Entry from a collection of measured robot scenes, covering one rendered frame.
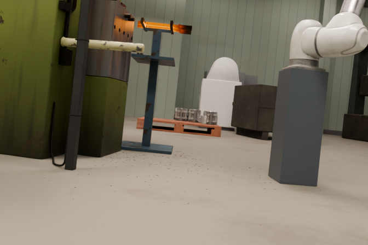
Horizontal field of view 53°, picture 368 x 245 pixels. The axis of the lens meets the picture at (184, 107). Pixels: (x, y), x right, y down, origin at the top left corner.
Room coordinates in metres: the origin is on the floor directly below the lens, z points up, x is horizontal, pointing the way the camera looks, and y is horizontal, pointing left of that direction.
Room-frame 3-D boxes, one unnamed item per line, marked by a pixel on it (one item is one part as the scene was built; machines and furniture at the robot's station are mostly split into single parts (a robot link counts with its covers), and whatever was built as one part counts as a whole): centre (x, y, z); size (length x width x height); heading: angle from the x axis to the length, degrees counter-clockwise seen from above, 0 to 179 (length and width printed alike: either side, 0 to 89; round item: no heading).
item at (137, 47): (1.91, 0.45, 0.62); 0.44 x 0.05 x 0.05; 81
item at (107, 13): (2.35, 0.70, 0.69); 0.56 x 0.38 x 0.45; 81
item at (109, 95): (2.35, 0.70, 0.23); 0.56 x 0.38 x 0.47; 81
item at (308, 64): (2.02, -0.62, 0.63); 0.22 x 0.18 x 0.06; 4
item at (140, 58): (2.77, 0.25, 0.67); 0.40 x 0.30 x 0.02; 0
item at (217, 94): (6.52, -0.60, 0.63); 0.73 x 0.58 x 1.26; 93
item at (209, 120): (5.01, 0.04, 0.16); 1.11 x 0.77 x 0.31; 93
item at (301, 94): (2.00, -0.62, 0.30); 0.20 x 0.20 x 0.60; 4
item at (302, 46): (1.99, -0.63, 0.77); 0.18 x 0.16 x 0.22; 39
